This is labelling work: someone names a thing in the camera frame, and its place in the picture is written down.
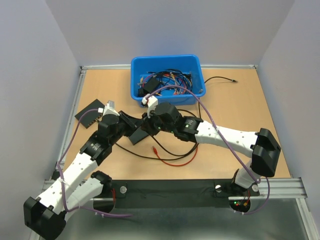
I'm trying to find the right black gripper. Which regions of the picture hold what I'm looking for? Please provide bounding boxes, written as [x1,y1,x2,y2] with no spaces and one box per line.
[141,106,176,135]

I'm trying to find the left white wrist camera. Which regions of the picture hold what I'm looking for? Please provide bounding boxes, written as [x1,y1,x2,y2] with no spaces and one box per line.
[97,100,120,116]

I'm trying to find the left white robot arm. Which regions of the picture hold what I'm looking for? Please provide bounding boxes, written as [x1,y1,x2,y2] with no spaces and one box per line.
[23,112,137,240]

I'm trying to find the front aluminium frame rail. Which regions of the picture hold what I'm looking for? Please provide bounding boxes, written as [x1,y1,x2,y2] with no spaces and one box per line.
[41,176,310,201]

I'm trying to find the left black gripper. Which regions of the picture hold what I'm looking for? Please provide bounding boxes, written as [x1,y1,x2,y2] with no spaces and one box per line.
[109,110,144,145]

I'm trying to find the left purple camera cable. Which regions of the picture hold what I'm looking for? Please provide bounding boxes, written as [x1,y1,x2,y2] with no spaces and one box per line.
[56,108,133,218]

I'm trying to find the blue plastic bin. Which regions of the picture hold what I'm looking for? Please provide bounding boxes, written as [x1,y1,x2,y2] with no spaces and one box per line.
[130,54,206,106]

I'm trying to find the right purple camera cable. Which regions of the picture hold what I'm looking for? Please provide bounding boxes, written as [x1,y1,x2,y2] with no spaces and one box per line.
[144,85,271,216]

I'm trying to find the red ethernet cable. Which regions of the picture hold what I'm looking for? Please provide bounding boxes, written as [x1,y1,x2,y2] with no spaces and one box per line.
[151,143,200,167]

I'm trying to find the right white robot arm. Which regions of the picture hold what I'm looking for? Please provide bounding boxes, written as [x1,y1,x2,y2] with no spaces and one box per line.
[141,102,281,195]

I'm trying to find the black ethernet cable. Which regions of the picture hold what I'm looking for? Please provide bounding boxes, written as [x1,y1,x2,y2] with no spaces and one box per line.
[114,76,238,161]

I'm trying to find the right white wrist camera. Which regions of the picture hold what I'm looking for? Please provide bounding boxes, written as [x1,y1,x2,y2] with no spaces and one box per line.
[141,96,158,113]

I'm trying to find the black power adapter in bin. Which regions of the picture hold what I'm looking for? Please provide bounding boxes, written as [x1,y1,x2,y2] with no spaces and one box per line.
[137,78,160,97]

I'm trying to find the tangled cables in bin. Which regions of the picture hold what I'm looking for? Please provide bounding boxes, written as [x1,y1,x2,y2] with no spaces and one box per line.
[136,69,195,97]

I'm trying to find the black network switch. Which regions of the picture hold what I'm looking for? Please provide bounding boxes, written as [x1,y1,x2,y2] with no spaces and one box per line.
[128,118,149,145]
[74,99,104,129]

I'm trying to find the purple camera cable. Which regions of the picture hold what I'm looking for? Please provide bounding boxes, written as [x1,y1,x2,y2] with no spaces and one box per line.
[56,108,133,218]
[144,85,271,216]

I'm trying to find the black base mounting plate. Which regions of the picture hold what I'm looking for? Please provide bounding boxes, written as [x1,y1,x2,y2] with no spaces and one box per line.
[82,178,261,210]

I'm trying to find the aluminium table edge rail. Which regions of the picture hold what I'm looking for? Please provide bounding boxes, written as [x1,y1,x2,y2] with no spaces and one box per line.
[57,66,87,161]

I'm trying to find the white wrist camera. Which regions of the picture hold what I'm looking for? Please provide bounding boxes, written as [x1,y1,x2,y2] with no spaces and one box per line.
[97,100,120,116]
[141,96,158,113]

